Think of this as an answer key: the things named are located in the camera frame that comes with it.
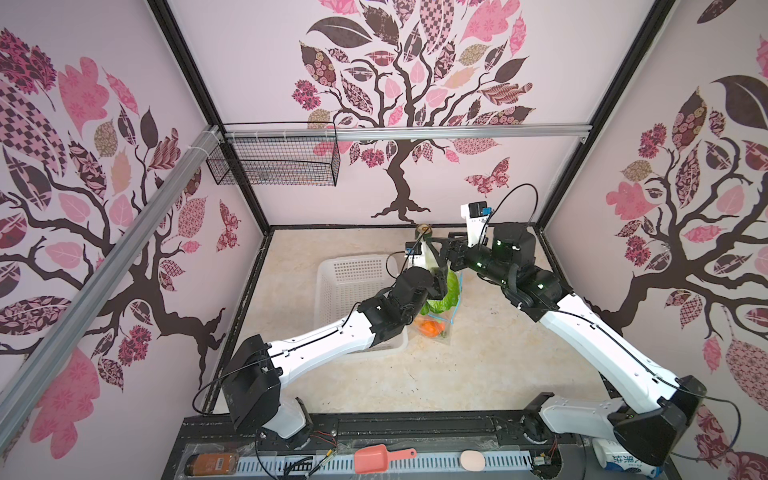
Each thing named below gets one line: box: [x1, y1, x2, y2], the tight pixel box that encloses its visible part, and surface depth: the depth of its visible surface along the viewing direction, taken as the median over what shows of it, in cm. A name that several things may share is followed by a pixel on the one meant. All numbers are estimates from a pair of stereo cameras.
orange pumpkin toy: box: [420, 320, 445, 337], surface depth 87 cm
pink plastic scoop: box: [354, 444, 417, 475], surface depth 71 cm
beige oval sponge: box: [460, 450, 485, 472], surface depth 71 cm
